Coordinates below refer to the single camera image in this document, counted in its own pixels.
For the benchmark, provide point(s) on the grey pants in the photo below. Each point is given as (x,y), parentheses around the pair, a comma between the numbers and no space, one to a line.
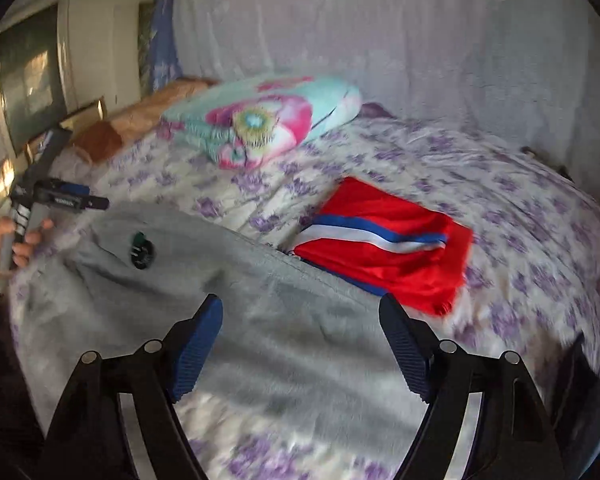
(220,320)

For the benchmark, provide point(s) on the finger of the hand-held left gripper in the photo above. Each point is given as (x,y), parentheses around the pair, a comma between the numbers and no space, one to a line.
(94,203)

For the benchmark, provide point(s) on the person's left hand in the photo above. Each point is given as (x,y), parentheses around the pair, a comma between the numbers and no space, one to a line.
(11,242)

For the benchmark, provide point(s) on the red striped folded shorts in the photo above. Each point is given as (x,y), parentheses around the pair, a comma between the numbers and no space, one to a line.
(385,250)

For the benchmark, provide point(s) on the floral bed sheet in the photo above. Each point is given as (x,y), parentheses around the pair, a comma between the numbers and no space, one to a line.
(505,240)

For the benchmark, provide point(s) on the white draped cloth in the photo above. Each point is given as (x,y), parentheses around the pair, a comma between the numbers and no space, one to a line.
(380,45)

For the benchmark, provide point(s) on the orange brown pillow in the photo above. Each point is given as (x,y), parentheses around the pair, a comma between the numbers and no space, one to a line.
(130,122)

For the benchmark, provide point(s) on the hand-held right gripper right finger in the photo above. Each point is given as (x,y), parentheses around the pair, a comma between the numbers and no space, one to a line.
(406,347)

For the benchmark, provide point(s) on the colourful floral pillow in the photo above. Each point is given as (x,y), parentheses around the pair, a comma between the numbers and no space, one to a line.
(260,120)

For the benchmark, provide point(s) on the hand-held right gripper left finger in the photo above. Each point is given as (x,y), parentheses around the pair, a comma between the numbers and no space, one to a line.
(196,349)

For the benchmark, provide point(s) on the grey television set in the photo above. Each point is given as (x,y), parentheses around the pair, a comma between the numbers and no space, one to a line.
(27,75)

